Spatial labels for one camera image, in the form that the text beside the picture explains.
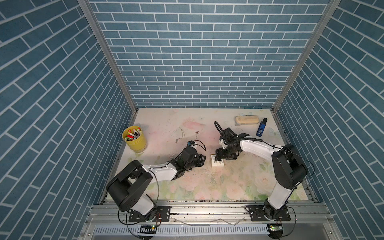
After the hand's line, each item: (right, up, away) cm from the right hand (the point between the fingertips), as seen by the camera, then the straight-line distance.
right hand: (221, 158), depth 91 cm
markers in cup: (-55, +14, 0) cm, 57 cm away
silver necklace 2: (-15, +15, +16) cm, 26 cm away
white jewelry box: (-4, -2, -2) cm, 5 cm away
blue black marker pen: (+31, +19, +14) cm, 39 cm away
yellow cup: (-51, +8, -1) cm, 51 cm away
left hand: (-8, 0, -4) cm, 9 cm away
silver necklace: (-25, +14, +14) cm, 32 cm away
